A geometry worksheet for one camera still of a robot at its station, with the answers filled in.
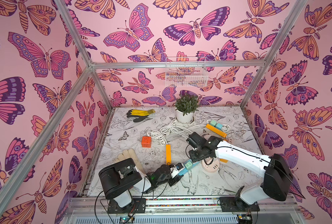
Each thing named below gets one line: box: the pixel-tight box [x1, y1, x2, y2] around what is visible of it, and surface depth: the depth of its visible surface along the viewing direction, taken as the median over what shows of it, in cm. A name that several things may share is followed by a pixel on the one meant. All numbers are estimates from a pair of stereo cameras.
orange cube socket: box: [141, 136, 152, 148], surface depth 96 cm
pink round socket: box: [200, 157, 220, 173], surface depth 87 cm
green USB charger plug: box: [185, 161, 193, 170], surface depth 81 cm
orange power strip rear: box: [205, 123, 228, 139], surface depth 103 cm
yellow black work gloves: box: [126, 108, 156, 123], surface depth 115 cm
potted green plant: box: [174, 94, 199, 124], surface depth 98 cm
